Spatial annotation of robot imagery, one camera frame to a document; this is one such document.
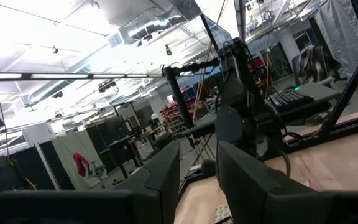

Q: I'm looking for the grey desk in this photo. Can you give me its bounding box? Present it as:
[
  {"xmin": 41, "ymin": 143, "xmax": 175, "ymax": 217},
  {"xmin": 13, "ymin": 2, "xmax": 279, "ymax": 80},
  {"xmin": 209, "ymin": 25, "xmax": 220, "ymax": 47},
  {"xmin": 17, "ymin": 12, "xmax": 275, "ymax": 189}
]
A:
[{"xmin": 181, "ymin": 82, "xmax": 342, "ymax": 138}]

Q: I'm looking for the black workstation desk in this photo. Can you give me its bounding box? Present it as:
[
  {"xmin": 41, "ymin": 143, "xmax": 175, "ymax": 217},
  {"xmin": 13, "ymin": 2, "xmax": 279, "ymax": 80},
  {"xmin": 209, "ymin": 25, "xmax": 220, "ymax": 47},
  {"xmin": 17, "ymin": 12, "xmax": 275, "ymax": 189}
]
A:
[{"xmin": 85, "ymin": 114, "xmax": 143, "ymax": 179}]

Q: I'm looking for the grey plastic curtain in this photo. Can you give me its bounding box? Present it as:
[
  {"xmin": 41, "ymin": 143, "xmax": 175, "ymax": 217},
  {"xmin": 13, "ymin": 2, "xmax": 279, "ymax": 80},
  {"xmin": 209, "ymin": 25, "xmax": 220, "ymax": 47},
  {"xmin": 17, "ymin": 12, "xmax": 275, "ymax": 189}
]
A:
[{"xmin": 314, "ymin": 0, "xmax": 358, "ymax": 82}]

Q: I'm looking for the grey patterned plant pot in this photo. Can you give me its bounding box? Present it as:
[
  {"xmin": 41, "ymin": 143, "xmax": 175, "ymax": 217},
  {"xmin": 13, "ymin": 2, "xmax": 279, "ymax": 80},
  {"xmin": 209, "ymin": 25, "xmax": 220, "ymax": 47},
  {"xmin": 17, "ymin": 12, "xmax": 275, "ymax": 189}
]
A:
[{"xmin": 213, "ymin": 204, "xmax": 233, "ymax": 224}]

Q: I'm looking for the red storage rack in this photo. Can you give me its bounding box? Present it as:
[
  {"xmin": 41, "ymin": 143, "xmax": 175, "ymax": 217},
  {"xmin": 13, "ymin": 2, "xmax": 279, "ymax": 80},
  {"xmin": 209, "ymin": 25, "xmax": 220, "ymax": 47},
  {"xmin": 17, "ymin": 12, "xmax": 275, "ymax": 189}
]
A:
[{"xmin": 160, "ymin": 102, "xmax": 183, "ymax": 138}]

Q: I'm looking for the silver ventilation duct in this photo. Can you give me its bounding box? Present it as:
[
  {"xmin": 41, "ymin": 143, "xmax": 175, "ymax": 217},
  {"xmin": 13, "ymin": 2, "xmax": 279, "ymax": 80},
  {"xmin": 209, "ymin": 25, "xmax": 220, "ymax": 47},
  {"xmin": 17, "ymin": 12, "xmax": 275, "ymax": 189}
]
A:
[{"xmin": 118, "ymin": 0, "xmax": 203, "ymax": 44}]

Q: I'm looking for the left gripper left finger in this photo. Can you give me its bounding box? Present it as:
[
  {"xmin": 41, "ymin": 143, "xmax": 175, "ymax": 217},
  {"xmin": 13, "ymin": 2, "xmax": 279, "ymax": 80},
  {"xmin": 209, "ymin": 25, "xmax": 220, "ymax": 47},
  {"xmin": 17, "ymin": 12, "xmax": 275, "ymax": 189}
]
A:
[{"xmin": 112, "ymin": 141, "xmax": 181, "ymax": 224}]

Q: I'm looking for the yellow hanging cable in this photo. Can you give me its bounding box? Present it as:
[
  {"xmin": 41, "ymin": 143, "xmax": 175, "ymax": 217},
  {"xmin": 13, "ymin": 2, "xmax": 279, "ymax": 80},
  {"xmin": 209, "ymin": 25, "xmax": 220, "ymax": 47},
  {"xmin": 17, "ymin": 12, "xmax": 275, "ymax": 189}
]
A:
[{"xmin": 192, "ymin": 0, "xmax": 229, "ymax": 123}]

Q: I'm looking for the red hanging cloth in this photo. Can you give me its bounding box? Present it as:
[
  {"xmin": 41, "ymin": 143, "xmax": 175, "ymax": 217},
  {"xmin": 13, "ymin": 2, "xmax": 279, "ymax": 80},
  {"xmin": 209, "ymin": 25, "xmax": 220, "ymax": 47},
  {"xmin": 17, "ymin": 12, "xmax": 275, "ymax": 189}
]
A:
[{"xmin": 73, "ymin": 152, "xmax": 91, "ymax": 179}]

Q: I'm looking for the black monitor stand post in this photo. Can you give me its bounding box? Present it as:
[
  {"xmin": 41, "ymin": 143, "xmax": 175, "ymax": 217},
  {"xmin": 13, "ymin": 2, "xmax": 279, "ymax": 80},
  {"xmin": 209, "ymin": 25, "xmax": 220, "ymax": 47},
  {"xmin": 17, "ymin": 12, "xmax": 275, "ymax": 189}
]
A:
[{"xmin": 162, "ymin": 58, "xmax": 221, "ymax": 129}]

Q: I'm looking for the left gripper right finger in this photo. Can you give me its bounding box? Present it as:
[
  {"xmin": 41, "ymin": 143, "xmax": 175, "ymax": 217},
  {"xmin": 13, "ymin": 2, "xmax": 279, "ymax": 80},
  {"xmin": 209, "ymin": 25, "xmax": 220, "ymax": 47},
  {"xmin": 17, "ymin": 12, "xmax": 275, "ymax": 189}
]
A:
[{"xmin": 216, "ymin": 141, "xmax": 323, "ymax": 224}]

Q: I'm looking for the black ceiling-mounted camera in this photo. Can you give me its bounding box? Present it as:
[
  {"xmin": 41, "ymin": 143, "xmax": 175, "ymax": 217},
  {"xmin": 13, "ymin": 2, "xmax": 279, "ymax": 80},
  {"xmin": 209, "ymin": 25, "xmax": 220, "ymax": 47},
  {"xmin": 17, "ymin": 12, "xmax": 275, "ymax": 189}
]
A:
[{"xmin": 97, "ymin": 78, "xmax": 118, "ymax": 94}]

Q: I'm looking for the office chair with draped cloth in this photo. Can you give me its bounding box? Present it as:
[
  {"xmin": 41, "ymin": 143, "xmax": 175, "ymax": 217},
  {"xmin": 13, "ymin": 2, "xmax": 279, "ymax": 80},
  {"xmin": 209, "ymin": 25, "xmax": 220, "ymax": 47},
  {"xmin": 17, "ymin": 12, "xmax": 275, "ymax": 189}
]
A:
[{"xmin": 291, "ymin": 45, "xmax": 342, "ymax": 85}]

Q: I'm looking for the flat black monitor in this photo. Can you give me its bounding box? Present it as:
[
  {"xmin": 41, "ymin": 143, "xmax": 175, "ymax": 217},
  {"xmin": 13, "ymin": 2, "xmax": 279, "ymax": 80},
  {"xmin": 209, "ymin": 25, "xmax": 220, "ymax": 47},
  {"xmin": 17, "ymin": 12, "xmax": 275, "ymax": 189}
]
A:
[{"xmin": 201, "ymin": 14, "xmax": 233, "ymax": 51}]

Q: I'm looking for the black keyboard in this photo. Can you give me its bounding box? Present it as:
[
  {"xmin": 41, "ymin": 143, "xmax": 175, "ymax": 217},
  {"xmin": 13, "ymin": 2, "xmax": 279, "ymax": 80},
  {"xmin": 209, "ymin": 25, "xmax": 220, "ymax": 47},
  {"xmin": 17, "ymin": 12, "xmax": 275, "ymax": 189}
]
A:
[{"xmin": 268, "ymin": 89, "xmax": 316, "ymax": 112}]

